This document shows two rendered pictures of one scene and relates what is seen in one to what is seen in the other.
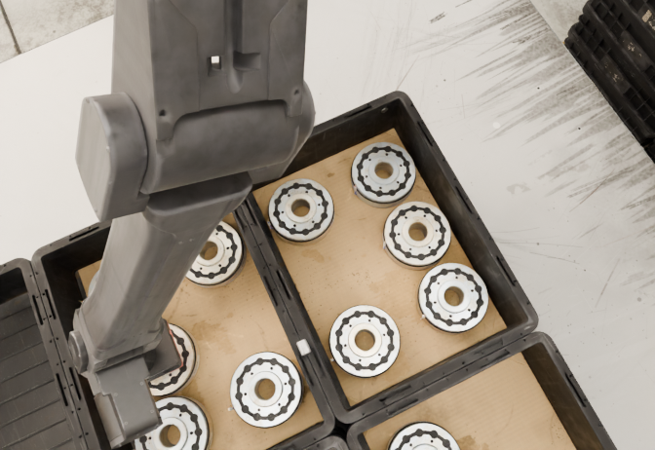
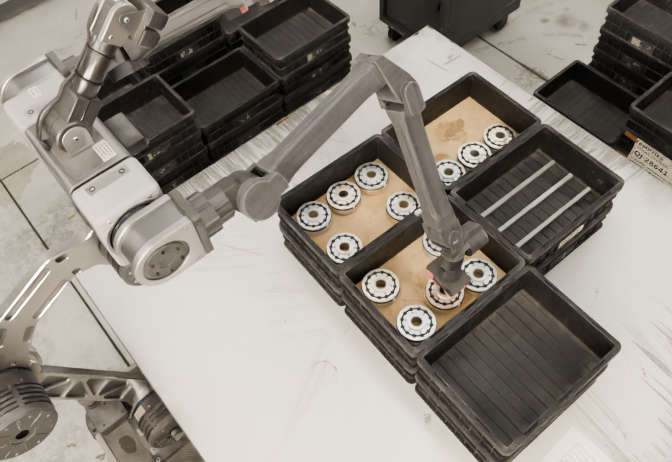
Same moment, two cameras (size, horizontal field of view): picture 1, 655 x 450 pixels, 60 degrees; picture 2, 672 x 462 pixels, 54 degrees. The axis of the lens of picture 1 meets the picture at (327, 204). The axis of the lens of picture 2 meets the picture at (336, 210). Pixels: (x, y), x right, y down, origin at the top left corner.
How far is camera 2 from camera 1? 132 cm
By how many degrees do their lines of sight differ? 42
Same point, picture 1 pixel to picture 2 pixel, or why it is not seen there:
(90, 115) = (408, 90)
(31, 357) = (468, 368)
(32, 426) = (502, 352)
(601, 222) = not seen: hidden behind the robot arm
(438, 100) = (245, 227)
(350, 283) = (376, 223)
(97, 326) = (444, 206)
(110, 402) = (470, 238)
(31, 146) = not seen: outside the picture
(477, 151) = not seen: hidden behind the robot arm
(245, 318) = (409, 265)
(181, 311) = (416, 297)
